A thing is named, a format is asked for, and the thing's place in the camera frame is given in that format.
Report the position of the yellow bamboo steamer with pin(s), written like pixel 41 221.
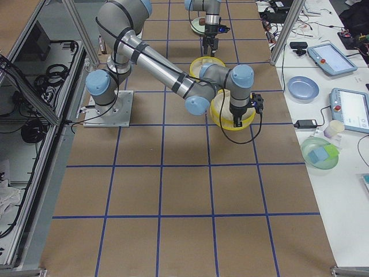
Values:
pixel 219 109
pixel 196 64

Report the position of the green bowl with blocks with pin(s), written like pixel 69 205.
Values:
pixel 320 153

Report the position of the teach pendant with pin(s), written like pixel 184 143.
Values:
pixel 350 108
pixel 330 59

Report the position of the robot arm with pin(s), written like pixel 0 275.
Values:
pixel 212 22
pixel 120 22

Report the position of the paper cup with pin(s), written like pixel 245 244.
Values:
pixel 334 127

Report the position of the light green plate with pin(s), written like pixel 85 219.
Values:
pixel 198 29

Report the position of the blue plate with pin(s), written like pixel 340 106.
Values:
pixel 302 89

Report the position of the far teach pendant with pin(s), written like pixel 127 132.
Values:
pixel 330 59

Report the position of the black power adapter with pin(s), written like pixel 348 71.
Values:
pixel 305 124

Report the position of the aluminium frame post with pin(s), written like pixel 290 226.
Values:
pixel 286 30

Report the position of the near teach pendant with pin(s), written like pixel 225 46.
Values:
pixel 350 108

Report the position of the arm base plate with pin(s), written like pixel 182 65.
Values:
pixel 106 117

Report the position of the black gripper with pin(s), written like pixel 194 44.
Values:
pixel 237 111
pixel 209 31

